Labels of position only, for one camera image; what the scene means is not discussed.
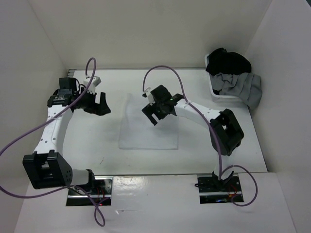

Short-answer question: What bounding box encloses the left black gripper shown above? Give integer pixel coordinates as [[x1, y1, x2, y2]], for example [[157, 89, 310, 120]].
[[75, 87, 110, 116]]

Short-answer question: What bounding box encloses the white skirt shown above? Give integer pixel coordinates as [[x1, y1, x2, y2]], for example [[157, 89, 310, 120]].
[[119, 93, 179, 150]]

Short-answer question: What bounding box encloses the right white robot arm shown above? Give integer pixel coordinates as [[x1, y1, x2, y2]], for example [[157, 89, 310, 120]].
[[142, 85, 244, 191]]

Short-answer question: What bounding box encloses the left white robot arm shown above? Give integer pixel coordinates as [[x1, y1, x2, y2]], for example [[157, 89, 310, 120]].
[[22, 76, 111, 194]]

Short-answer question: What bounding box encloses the white plastic bin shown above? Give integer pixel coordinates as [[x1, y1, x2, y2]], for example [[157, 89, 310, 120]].
[[204, 52, 242, 103]]

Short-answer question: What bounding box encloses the black garment in bin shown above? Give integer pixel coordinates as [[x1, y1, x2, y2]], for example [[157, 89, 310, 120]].
[[206, 48, 252, 75]]

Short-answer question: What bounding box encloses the grey garment in bin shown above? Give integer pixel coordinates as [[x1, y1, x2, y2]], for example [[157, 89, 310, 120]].
[[211, 73, 262, 109]]

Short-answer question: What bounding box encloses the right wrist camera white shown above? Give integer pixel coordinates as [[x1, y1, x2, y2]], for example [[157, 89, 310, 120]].
[[142, 87, 155, 106]]

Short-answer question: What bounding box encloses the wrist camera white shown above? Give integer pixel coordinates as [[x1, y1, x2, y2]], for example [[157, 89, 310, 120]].
[[142, 87, 155, 106], [83, 76, 101, 94]]

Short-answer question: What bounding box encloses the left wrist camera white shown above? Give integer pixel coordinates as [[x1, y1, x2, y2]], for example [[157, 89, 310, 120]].
[[83, 76, 101, 94]]

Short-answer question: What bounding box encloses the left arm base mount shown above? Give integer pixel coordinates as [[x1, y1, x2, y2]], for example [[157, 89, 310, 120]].
[[66, 176, 113, 207]]

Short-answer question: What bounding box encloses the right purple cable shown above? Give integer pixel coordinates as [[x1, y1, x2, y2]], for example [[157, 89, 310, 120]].
[[142, 65, 259, 207]]

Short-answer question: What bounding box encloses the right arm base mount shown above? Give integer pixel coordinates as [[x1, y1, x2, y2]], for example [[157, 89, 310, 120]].
[[194, 175, 244, 204]]

